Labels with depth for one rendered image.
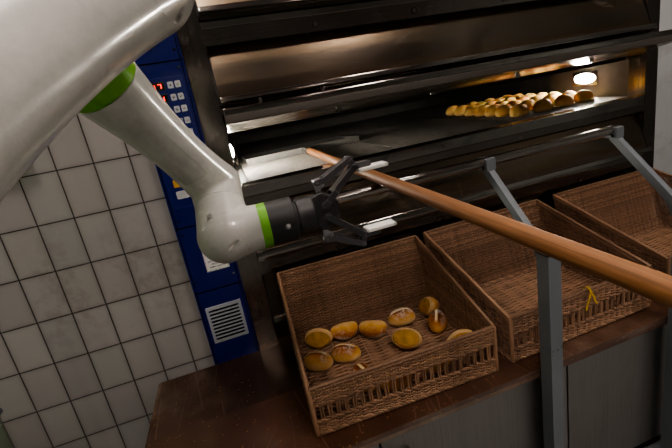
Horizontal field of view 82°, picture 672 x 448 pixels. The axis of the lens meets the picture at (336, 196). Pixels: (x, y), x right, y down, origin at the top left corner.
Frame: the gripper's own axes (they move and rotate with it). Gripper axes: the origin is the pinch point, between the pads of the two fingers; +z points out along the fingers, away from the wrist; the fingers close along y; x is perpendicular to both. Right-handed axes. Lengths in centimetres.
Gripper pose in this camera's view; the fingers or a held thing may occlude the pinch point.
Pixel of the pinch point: (385, 194)
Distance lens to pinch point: 85.6
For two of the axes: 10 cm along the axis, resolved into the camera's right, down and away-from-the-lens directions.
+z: 9.4, -2.4, 2.5
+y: 1.7, 9.5, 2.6
